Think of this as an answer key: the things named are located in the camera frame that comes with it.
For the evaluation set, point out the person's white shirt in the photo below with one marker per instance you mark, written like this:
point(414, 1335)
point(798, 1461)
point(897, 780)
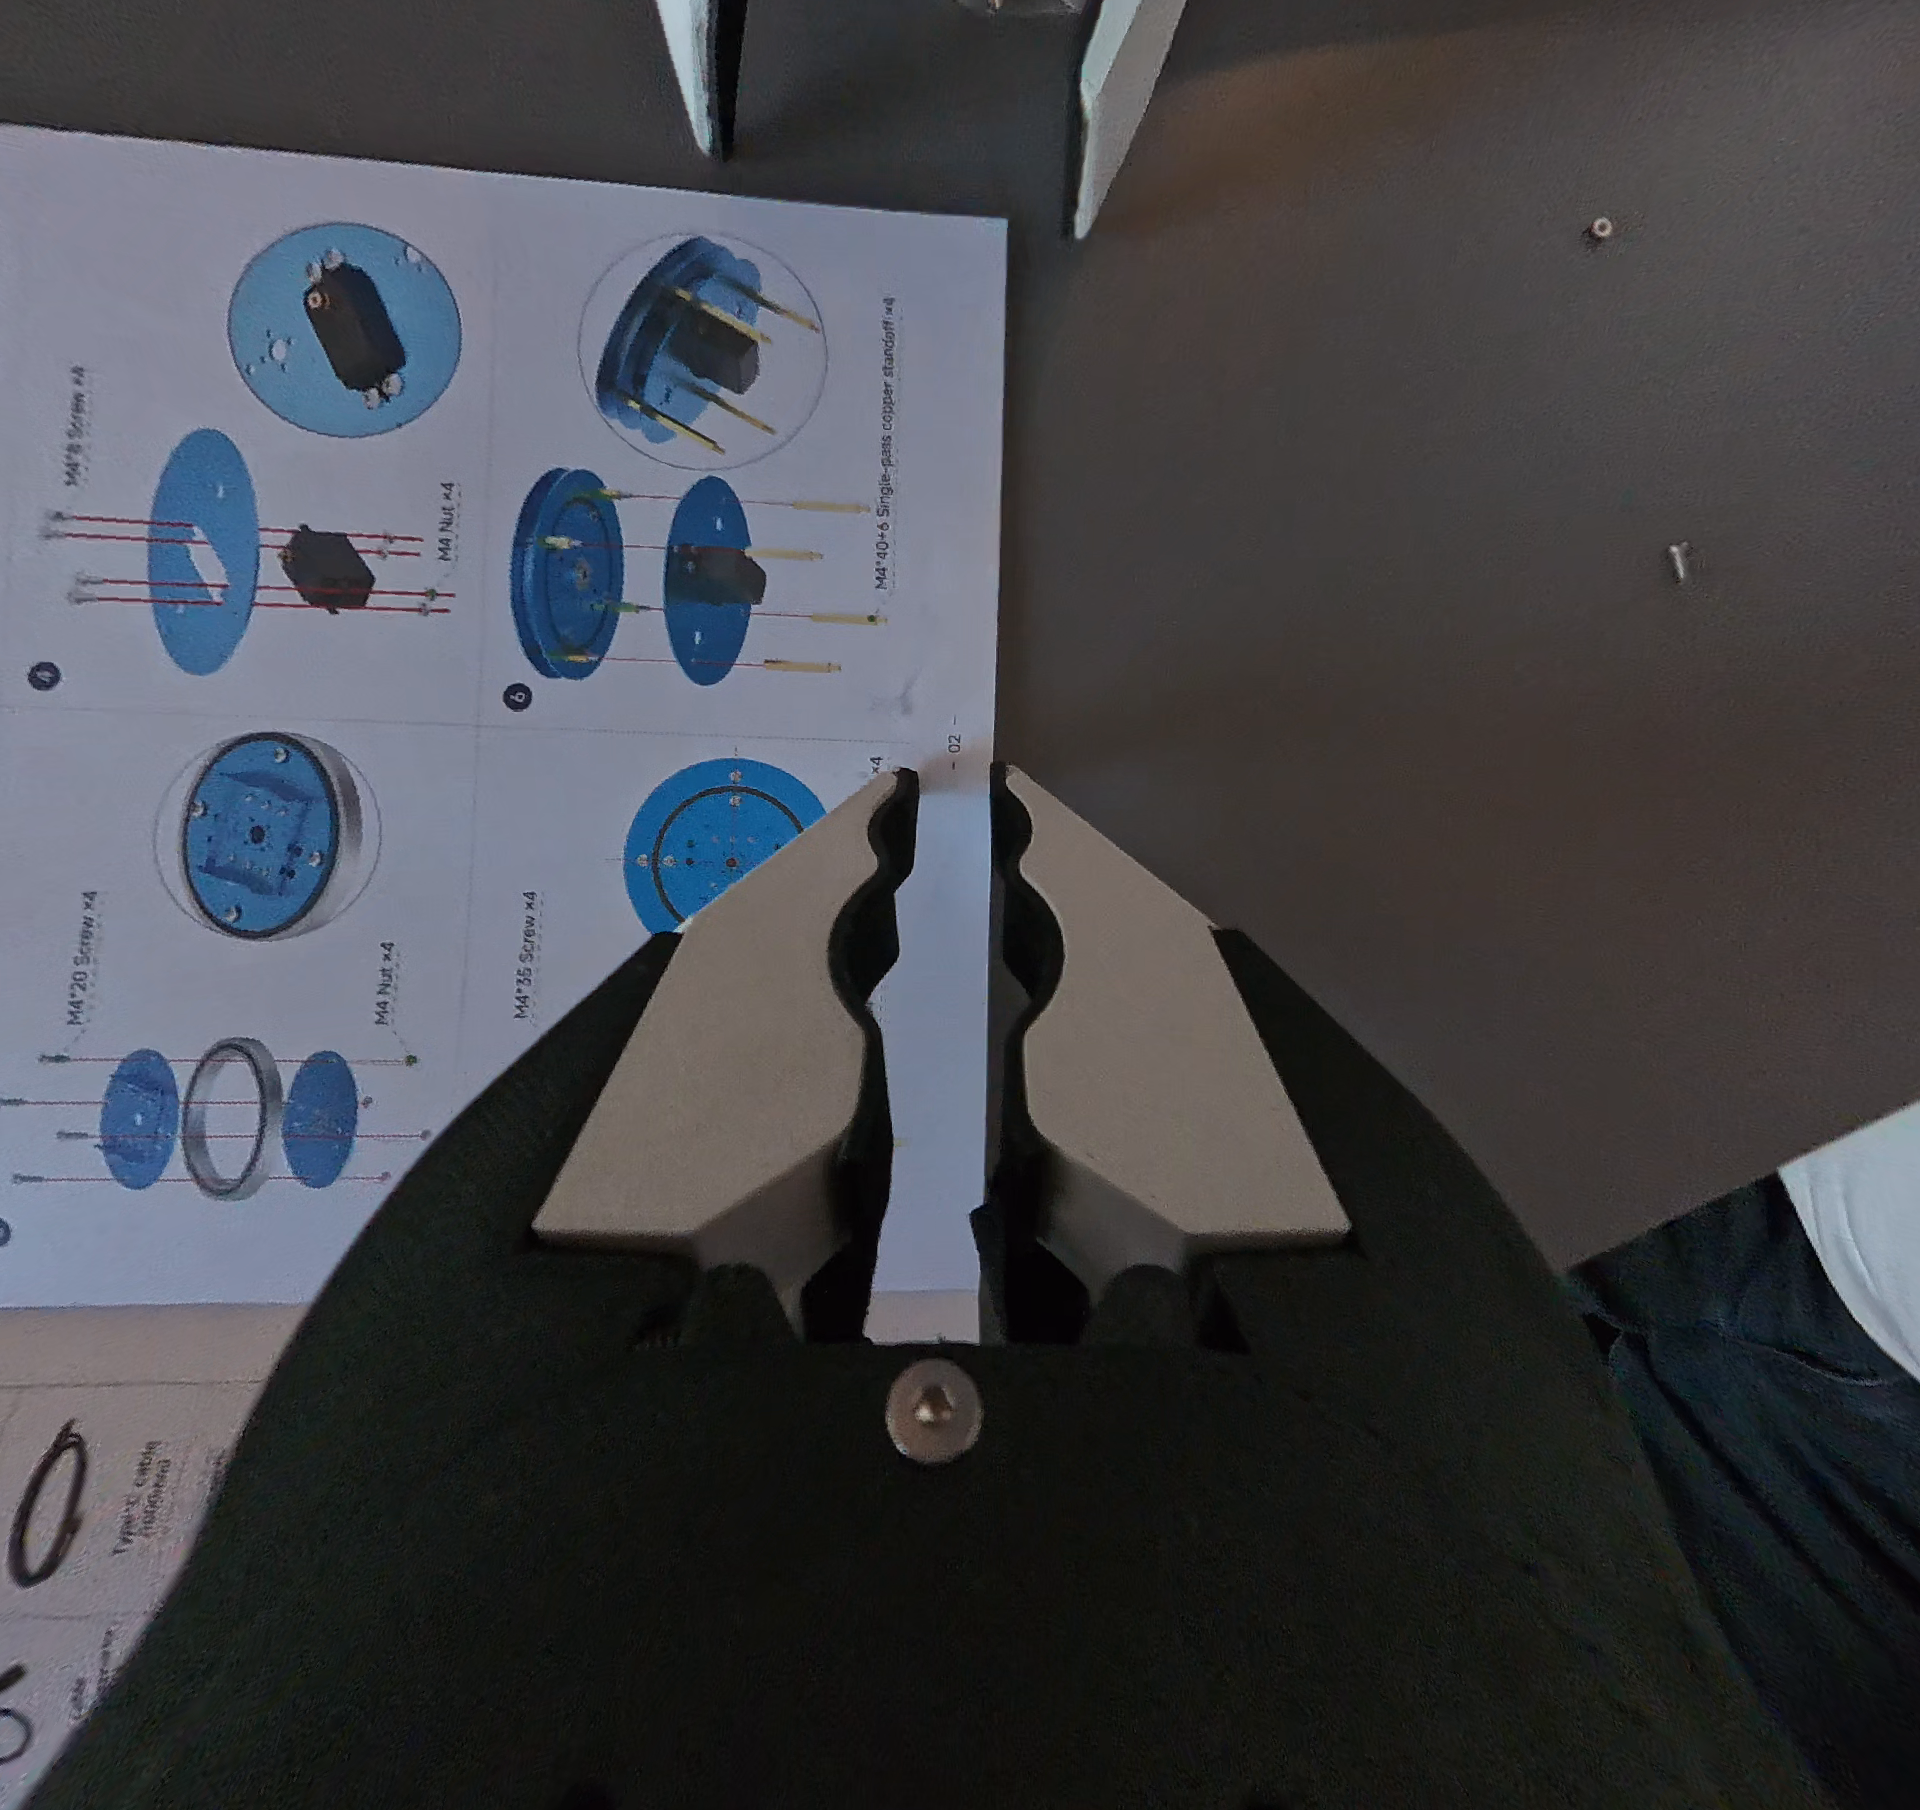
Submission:
point(1875, 1225)

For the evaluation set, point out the person's dark trousers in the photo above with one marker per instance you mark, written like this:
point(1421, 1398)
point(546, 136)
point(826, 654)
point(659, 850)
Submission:
point(1771, 1463)

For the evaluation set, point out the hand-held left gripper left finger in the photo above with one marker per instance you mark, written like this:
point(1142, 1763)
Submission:
point(705, 1090)

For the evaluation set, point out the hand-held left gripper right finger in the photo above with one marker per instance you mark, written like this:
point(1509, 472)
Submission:
point(1184, 1090)

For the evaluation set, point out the printed assembly manual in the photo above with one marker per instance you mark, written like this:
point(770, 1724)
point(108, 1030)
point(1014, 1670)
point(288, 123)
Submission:
point(450, 729)

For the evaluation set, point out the grey desk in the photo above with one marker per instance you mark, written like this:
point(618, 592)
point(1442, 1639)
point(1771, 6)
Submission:
point(1350, 640)

